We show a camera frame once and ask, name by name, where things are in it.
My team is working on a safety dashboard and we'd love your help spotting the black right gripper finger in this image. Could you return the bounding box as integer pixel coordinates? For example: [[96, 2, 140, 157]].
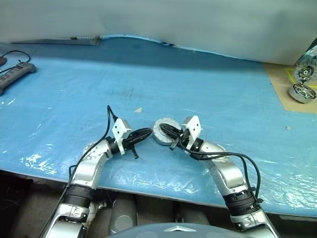
[[159, 124, 183, 136], [160, 128, 178, 142]]

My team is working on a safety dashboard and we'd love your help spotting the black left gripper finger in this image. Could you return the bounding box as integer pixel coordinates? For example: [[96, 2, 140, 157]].
[[132, 127, 153, 138], [133, 132, 152, 145]]

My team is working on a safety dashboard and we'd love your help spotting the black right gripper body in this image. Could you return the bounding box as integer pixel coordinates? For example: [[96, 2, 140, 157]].
[[169, 131, 190, 151]]

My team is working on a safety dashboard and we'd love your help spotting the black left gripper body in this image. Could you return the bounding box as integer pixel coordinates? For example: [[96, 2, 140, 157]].
[[122, 134, 139, 160]]

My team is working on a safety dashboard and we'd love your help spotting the finned silver motor lid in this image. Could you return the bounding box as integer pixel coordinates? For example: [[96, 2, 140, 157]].
[[152, 117, 183, 137]]

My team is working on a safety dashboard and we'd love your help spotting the spare silver motor housing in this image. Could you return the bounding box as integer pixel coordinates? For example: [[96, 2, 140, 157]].
[[288, 83, 317, 105]]

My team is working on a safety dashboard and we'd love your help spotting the spare finned motor lid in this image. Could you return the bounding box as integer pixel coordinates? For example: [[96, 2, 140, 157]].
[[294, 63, 317, 83]]

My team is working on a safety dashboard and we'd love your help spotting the white wrapped pipe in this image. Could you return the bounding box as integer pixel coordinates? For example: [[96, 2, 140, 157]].
[[88, 200, 107, 220]]

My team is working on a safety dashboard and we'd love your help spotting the large dark rounded shape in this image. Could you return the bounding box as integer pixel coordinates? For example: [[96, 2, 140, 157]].
[[109, 198, 138, 234]]

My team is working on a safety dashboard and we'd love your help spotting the blue plastic table cover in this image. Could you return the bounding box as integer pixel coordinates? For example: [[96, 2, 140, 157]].
[[0, 34, 317, 219]]

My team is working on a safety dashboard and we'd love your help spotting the grey robot torso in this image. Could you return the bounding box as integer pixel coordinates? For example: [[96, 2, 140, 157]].
[[106, 222, 251, 238]]

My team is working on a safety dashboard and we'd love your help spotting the brown cardboard sheet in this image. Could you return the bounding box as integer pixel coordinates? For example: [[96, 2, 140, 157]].
[[262, 62, 317, 114]]

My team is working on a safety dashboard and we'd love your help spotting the long grey metal bar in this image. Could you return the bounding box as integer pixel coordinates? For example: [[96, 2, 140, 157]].
[[10, 35, 103, 47]]

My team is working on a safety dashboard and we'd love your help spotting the grey power strip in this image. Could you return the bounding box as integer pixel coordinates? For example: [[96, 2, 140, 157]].
[[0, 62, 37, 96]]

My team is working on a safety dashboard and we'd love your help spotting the shiny silver stand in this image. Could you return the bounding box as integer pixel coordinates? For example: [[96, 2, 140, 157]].
[[296, 37, 317, 66]]

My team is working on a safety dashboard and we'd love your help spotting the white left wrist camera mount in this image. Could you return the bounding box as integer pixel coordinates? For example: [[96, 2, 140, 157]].
[[111, 118, 132, 156]]

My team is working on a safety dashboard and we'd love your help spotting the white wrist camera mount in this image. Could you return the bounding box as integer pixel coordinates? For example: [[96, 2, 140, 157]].
[[181, 115, 204, 151], [111, 118, 132, 156]]

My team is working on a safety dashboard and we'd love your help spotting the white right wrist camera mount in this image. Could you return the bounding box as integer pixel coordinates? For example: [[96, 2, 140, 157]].
[[181, 115, 204, 151]]

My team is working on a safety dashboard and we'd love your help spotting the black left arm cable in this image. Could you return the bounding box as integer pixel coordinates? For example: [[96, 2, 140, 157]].
[[66, 105, 118, 192]]

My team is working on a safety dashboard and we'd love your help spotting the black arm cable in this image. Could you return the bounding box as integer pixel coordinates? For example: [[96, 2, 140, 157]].
[[66, 105, 118, 192], [182, 145, 264, 204]]

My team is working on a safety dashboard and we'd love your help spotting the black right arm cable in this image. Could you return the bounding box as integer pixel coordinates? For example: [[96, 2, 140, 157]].
[[182, 145, 264, 204]]

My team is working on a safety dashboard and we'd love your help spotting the black power strip cable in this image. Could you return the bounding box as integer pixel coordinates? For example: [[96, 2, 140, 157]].
[[0, 50, 32, 74]]

